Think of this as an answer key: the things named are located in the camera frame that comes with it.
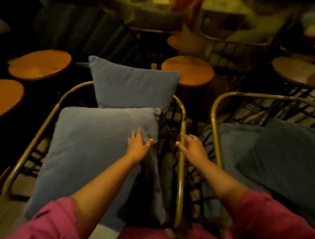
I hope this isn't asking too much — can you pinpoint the person's left hand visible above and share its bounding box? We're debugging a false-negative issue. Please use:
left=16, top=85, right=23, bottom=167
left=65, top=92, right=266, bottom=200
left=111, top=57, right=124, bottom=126
left=125, top=127, right=154, bottom=165

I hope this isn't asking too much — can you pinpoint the person's right hand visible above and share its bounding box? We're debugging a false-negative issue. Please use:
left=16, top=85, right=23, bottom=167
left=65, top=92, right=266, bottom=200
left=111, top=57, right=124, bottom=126
left=175, top=133, right=211, bottom=170

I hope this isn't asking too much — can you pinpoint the gold metal frame chair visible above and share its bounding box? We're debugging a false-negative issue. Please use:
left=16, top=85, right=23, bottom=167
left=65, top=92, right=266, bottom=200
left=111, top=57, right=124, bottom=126
left=1, top=80, right=187, bottom=231
left=210, top=91, right=315, bottom=239

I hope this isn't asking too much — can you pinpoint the person's left forearm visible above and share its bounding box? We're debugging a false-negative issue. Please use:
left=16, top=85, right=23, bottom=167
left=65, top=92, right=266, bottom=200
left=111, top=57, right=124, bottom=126
left=71, top=155, right=141, bottom=239

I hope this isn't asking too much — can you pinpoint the person's right forearm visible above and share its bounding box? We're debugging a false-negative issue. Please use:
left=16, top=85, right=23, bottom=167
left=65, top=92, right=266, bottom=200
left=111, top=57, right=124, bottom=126
left=196, top=159, right=249, bottom=212

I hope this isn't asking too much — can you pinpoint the round wooden table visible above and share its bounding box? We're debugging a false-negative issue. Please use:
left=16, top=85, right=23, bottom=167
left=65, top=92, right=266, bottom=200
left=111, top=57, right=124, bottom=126
left=271, top=56, right=315, bottom=89
left=167, top=31, right=210, bottom=57
left=7, top=50, right=73, bottom=81
left=161, top=55, right=215, bottom=88
left=0, top=79, right=25, bottom=118

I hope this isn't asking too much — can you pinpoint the tan folded table sign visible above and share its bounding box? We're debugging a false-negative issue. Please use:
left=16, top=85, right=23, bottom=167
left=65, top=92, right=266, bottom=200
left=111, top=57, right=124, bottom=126
left=181, top=23, right=199, bottom=50

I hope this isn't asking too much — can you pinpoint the dark striped upholstered sofa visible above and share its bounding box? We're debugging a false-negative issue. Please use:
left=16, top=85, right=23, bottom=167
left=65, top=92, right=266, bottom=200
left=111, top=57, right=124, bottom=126
left=34, top=4, right=142, bottom=71

